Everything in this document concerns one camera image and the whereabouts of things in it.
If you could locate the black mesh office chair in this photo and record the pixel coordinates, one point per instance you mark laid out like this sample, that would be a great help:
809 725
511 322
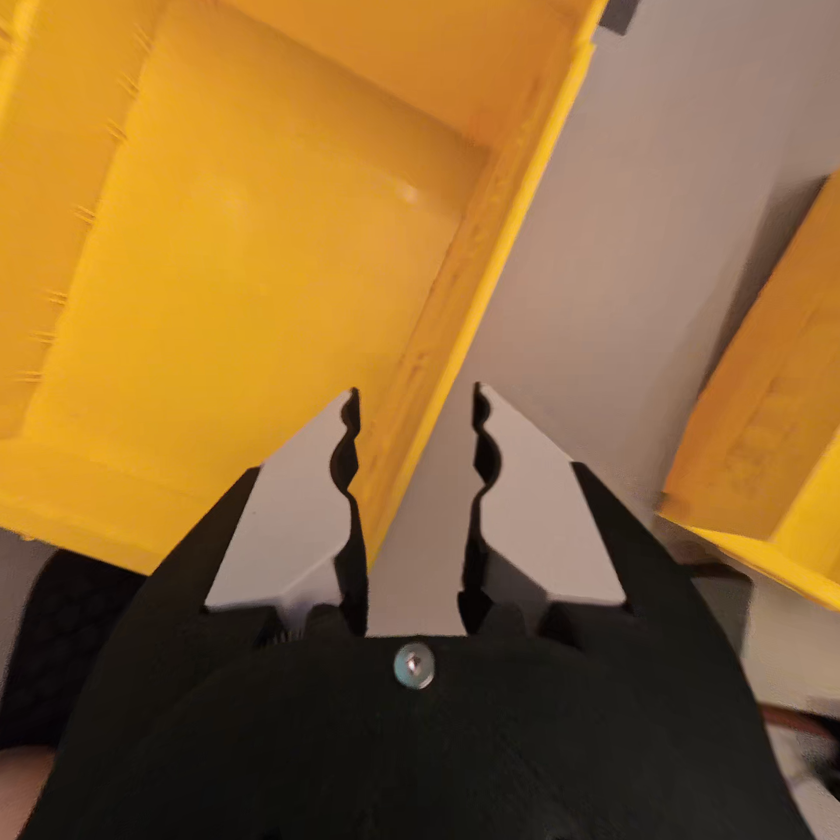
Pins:
59 643

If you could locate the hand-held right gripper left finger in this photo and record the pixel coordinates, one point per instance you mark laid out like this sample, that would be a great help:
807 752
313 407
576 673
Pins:
282 525

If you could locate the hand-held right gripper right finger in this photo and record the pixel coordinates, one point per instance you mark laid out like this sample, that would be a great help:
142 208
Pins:
544 525

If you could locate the dark grey object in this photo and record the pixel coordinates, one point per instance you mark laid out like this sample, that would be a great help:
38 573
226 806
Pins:
620 14

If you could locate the yellow plastic bin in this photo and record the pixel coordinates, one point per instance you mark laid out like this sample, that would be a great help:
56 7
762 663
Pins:
774 426
262 262

